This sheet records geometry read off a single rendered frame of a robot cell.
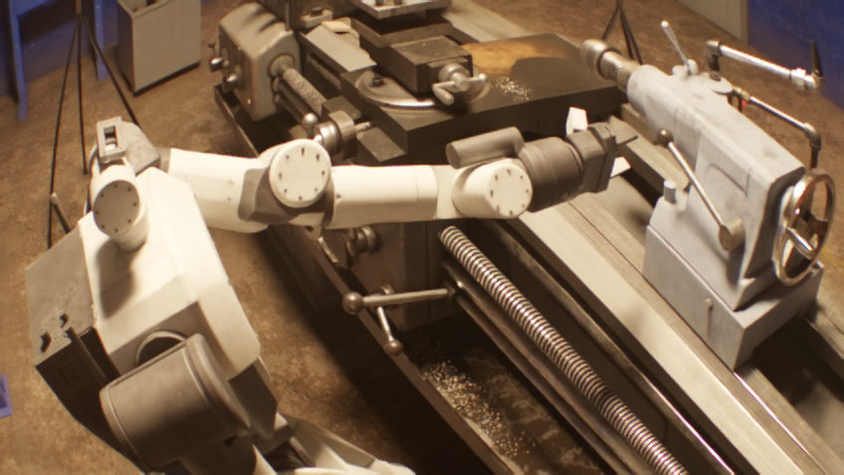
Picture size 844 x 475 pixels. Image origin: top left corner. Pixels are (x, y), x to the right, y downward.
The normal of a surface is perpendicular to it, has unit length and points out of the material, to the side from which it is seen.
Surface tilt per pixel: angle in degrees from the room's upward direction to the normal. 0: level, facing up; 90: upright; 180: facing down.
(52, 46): 90
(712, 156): 82
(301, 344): 0
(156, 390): 25
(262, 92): 90
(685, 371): 36
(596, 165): 109
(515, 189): 61
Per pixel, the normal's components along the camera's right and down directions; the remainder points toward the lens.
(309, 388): -0.04, -0.81
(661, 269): -0.88, 0.29
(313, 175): 0.39, 0.04
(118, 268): -0.23, -0.70
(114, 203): 0.44, 0.54
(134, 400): -0.07, -0.49
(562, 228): -0.55, -0.49
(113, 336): 0.12, -0.17
